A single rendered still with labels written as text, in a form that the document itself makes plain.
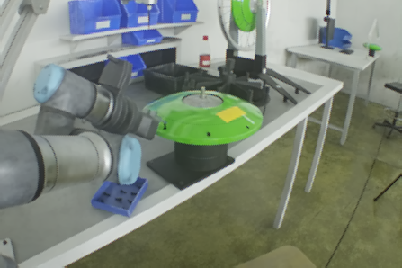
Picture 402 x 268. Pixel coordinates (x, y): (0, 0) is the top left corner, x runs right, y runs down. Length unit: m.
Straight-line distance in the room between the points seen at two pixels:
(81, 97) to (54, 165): 0.20
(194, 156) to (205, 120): 0.12
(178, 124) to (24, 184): 0.48
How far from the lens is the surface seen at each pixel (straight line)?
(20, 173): 0.21
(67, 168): 0.26
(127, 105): 0.50
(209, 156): 0.73
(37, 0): 0.55
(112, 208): 0.63
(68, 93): 0.42
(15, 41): 0.53
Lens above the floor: 1.34
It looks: 23 degrees down
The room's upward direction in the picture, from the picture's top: 2 degrees clockwise
